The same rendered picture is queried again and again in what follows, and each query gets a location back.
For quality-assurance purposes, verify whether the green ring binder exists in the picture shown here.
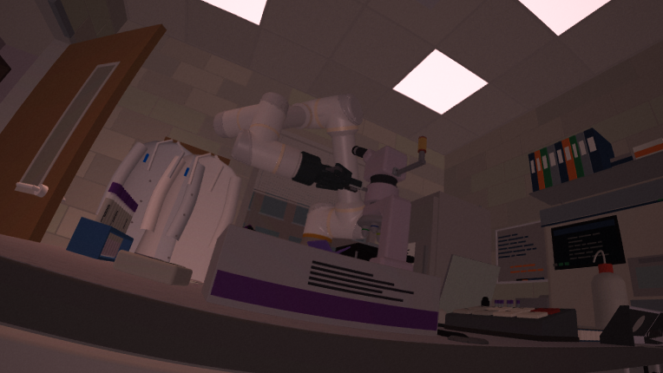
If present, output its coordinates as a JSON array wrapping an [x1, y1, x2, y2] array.
[[568, 134, 586, 178], [540, 146, 555, 188]]

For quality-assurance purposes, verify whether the grey wall shelf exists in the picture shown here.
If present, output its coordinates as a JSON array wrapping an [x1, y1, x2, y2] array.
[[528, 162, 663, 207]]

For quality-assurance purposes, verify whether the white purple striped tissue box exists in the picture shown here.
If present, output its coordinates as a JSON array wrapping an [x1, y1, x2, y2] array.
[[201, 224, 443, 333]]

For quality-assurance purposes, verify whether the beige analyzer with screen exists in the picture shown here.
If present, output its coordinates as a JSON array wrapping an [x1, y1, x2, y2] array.
[[539, 191, 663, 328]]

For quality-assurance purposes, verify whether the grey green leaning sheet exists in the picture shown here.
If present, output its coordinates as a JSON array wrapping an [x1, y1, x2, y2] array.
[[438, 254, 502, 317]]

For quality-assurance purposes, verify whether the lavender binocular head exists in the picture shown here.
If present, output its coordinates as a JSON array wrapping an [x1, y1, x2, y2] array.
[[351, 144, 408, 180]]

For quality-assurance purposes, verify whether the blue ring binder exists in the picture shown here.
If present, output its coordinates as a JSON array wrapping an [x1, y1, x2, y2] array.
[[528, 150, 540, 193], [554, 140, 570, 183]]

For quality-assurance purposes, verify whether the brown notice board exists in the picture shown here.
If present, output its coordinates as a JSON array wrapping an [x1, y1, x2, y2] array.
[[243, 188, 312, 243]]

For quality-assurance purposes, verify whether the purple capped test tube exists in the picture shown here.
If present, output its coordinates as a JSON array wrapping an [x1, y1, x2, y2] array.
[[116, 196, 134, 235], [124, 203, 140, 237], [119, 199, 135, 236], [121, 200, 137, 236], [114, 194, 132, 235], [101, 182, 121, 232], [103, 185, 123, 232], [106, 186, 125, 232], [111, 192, 129, 234], [108, 189, 128, 234]]

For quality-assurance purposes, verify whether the dark grey wall box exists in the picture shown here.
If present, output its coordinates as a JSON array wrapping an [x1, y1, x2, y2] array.
[[48, 0, 77, 41]]

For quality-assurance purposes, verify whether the wide navy ring binder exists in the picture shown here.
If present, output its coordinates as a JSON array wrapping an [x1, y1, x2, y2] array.
[[583, 128, 616, 173]]

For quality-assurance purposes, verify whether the white door handle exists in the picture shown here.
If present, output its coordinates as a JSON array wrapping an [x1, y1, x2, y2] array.
[[13, 180, 51, 199]]

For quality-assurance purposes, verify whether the orange ring binder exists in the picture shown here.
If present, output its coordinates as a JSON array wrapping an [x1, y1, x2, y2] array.
[[535, 148, 548, 191], [561, 137, 578, 181]]

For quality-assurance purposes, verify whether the lavender and white microscope body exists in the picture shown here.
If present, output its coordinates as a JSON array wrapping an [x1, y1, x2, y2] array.
[[336, 175, 417, 272]]

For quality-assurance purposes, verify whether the white wash bottle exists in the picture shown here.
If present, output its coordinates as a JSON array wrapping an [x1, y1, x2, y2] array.
[[591, 249, 632, 330]]

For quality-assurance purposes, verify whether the grey box device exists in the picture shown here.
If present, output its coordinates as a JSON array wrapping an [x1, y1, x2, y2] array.
[[409, 190, 443, 277]]

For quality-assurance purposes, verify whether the brown door with window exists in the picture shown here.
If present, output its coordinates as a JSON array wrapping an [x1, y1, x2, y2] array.
[[0, 23, 167, 245]]

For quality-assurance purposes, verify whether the orange capped grey handle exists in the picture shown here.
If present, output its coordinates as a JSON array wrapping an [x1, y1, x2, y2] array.
[[391, 135, 429, 178]]

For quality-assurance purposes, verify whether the grey ring binder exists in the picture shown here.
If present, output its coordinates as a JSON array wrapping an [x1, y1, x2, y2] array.
[[547, 144, 561, 186], [575, 132, 594, 176]]

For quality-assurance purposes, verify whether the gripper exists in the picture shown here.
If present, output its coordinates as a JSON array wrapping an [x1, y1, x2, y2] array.
[[291, 150, 364, 193]]

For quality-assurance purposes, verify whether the blue test tube rack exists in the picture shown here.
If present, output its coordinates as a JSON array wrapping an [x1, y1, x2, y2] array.
[[66, 216, 135, 264]]

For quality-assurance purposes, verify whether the brown coat rack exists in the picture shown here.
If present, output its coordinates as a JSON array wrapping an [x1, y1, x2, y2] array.
[[164, 135, 233, 167]]

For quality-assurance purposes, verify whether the white wall notice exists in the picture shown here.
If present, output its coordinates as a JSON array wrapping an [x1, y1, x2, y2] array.
[[495, 220, 549, 284]]

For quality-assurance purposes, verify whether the speckled lab bench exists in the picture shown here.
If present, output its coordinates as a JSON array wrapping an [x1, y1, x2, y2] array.
[[0, 232, 663, 373]]

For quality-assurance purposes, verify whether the white lab coat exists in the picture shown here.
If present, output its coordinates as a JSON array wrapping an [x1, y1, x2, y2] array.
[[140, 152, 243, 285], [95, 139, 194, 264]]

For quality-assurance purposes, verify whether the white and orange box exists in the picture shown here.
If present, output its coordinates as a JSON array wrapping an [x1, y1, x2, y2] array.
[[632, 137, 663, 161]]

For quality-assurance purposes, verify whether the dark grey keypad counter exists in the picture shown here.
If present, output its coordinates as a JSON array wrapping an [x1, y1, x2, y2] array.
[[443, 304, 581, 344]]

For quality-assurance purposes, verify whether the black wedge shaped holder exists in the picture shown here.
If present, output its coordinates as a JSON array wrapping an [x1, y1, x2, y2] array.
[[599, 304, 663, 348]]

